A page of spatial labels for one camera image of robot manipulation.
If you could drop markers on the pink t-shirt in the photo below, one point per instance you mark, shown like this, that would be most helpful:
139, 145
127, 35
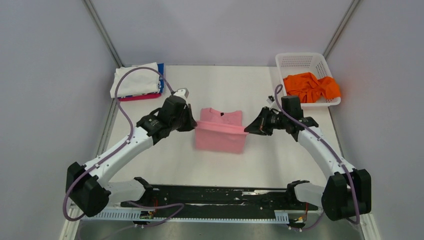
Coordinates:
218, 131

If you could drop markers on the silver aluminium frame post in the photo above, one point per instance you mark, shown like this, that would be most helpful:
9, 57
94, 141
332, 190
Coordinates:
91, 9
349, 13

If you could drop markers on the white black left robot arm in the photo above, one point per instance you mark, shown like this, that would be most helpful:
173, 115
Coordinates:
89, 185

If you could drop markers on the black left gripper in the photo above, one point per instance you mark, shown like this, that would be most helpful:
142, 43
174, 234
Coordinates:
191, 123

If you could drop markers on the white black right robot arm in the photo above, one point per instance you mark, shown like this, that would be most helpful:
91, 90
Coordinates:
334, 167

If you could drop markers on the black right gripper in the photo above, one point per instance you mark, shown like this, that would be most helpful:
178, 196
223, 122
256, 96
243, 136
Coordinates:
255, 128

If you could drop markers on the blue folded t-shirt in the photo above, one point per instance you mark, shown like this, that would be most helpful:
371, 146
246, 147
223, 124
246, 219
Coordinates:
161, 84

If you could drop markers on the white slotted cable duct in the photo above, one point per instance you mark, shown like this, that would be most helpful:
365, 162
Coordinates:
133, 214

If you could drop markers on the white plastic basket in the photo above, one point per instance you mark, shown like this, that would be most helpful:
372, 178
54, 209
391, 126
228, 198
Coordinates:
294, 63

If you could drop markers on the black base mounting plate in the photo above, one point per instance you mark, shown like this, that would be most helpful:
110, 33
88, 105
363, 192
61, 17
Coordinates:
214, 201

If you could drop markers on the silver aluminium front rail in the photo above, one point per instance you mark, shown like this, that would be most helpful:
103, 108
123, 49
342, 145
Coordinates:
337, 201

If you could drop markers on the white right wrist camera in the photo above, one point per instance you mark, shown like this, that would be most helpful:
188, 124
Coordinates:
270, 99

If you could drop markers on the silver aluminium frame post right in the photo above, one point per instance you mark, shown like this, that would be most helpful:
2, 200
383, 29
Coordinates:
349, 13

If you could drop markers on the orange t-shirt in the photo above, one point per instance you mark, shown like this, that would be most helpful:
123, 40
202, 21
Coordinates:
310, 89

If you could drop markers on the silver aluminium frame post left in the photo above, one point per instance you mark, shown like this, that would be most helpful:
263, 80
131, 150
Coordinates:
91, 9

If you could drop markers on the magenta folded t-shirt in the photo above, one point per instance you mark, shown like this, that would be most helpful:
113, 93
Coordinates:
140, 97

